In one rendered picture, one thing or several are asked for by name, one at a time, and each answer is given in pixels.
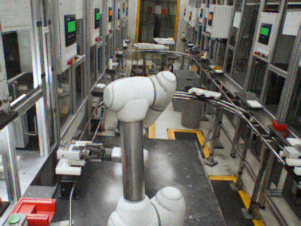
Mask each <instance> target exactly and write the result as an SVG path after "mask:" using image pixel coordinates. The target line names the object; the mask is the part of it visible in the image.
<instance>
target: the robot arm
mask: <svg viewBox="0 0 301 226"><path fill-rule="evenodd" d="M176 86H177V81H176V79H175V76H174V74H172V73H170V72H169V71H162V72H160V73H157V76H150V77H125V78H122V79H117V80H115V81H113V82H111V83H110V84H109V85H107V86H106V87H105V90H104V92H103V100H104V102H105V105H106V106H107V108H108V109H110V110H111V111H113V112H115V113H116V117H117V119H118V120H119V121H120V147H114V149H112V148H105V147H103V143H100V144H96V143H86V144H85V145H79V146H73V147H72V149H77V150H84V149H87V150H90V151H94V152H95V153H97V154H96V155H90V156H85V155H81V158H80V159H84V161H85V163H98V164H100V165H101V163H102V161H103V160H106V161H113V162H114V163H122V185H123V195H122V196H121V198H120V199H119V201H118V204H117V207H116V211H115V212H113V213H112V214H111V215H110V217H109V221H108V223H107V225H108V226H183V223H184V221H185V200H184V198H183V196H182V193H180V191H179V190H178V189H176V188H173V187H166V188H162V189H160V190H159V191H158V192H157V193H156V196H154V197H153V198H151V199H149V198H148V197H147V196H146V194H145V185H144V164H145V163H146V162H147V161H148V151H147V150H146V149H144V146H143V138H144V134H145V129H144V128H148V127H150V126H152V124H154V123H155V121H156V120H157V118H159V116H160V115H161V114H162V113H163V112H164V111H165V109H166V107H167V106H168V105H169V104H170V102H171V100H172V98H173V96H174V94H175V90H176ZM95 147H101V148H100V149H98V148H95ZM98 158H99V159H98Z"/></svg>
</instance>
